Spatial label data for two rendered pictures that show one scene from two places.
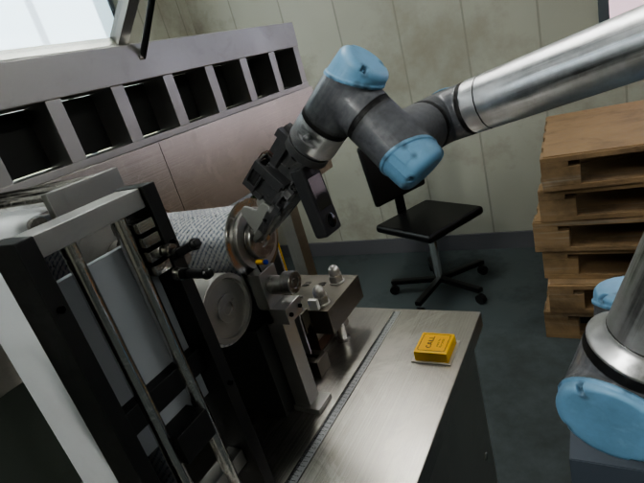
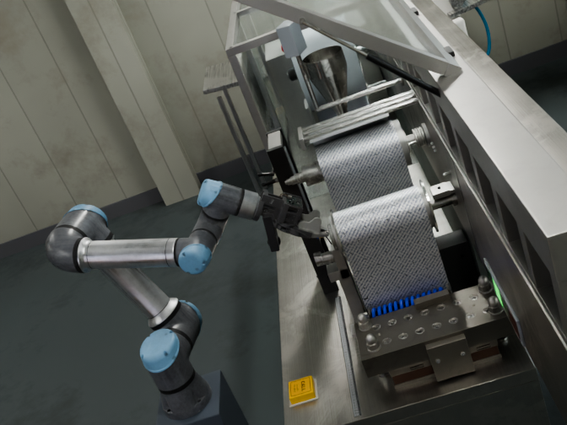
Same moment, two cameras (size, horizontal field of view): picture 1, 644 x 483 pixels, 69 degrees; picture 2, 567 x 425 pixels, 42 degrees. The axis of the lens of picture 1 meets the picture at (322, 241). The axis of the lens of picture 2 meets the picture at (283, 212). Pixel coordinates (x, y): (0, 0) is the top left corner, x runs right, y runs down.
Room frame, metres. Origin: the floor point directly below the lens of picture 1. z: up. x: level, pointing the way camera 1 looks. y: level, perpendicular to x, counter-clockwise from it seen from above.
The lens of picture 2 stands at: (2.34, -0.74, 2.24)
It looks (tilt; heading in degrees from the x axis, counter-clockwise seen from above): 26 degrees down; 154
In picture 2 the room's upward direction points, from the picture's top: 22 degrees counter-clockwise
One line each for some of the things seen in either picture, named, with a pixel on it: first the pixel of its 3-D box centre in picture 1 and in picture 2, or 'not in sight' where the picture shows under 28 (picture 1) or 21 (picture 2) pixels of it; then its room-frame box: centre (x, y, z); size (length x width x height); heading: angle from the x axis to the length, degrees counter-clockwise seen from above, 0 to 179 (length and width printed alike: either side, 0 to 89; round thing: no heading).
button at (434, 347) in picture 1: (435, 347); (301, 390); (0.83, -0.17, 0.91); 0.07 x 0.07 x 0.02; 56
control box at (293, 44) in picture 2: not in sight; (289, 39); (0.38, 0.45, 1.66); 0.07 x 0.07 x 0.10; 31
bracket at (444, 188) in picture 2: not in sight; (441, 189); (0.99, 0.36, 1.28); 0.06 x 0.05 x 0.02; 56
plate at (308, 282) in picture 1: (276, 301); (433, 327); (1.06, 0.15, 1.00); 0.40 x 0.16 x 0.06; 56
